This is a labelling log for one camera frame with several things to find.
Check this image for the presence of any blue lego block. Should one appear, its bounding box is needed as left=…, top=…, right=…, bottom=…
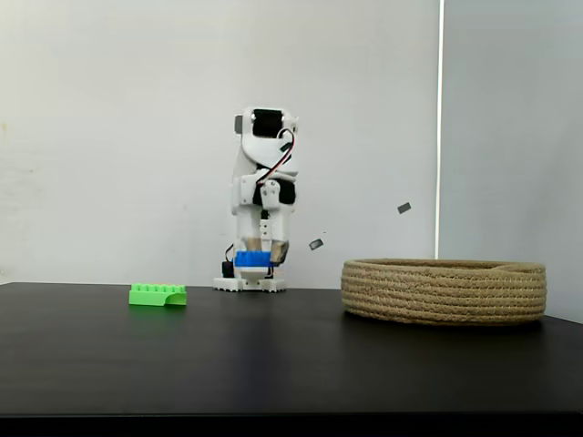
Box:
left=234, top=249, right=275, bottom=269

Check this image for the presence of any green lego block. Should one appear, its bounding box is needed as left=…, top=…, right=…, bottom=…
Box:
left=128, top=282, right=188, bottom=308

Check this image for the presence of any red white black servo cable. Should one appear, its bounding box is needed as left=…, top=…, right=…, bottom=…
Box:
left=255, top=128, right=297, bottom=186

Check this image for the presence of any woven rope basket tray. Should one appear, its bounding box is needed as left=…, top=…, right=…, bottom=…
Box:
left=341, top=258, right=547, bottom=327

